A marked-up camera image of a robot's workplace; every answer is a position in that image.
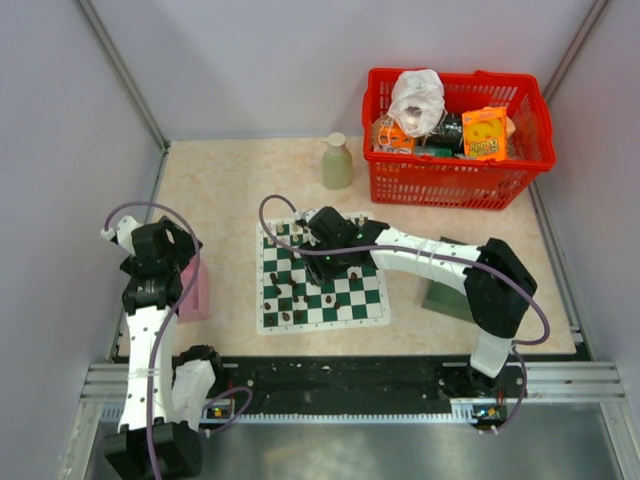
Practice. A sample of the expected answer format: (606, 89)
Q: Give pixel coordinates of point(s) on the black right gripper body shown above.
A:
(324, 266)

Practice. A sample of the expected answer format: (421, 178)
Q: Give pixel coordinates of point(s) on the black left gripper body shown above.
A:
(183, 249)

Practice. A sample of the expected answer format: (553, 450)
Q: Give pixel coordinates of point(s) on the green white chess mat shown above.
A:
(287, 301)

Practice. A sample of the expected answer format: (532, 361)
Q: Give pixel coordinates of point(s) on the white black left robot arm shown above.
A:
(157, 435)

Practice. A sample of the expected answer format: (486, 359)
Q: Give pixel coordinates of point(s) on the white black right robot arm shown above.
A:
(492, 278)

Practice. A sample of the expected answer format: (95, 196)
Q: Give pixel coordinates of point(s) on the pink rectangular tray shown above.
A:
(195, 307)

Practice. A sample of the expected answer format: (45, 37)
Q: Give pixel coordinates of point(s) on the green lotion bottle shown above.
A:
(337, 163)

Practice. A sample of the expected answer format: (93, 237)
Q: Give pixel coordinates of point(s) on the red plastic basket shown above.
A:
(435, 170)

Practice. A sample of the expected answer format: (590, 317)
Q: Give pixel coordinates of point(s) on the orange white packet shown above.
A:
(388, 137)

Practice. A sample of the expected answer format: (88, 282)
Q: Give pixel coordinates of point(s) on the green square tray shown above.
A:
(446, 300)

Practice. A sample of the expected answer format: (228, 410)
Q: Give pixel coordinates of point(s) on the black wrapped package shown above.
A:
(448, 133)

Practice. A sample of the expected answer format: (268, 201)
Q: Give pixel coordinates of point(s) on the white plastic bag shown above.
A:
(417, 102)

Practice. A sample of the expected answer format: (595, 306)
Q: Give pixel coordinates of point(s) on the orange snack box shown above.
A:
(485, 134)

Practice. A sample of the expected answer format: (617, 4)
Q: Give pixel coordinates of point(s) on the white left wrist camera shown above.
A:
(121, 234)

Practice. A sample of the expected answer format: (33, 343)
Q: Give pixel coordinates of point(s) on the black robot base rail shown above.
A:
(363, 386)

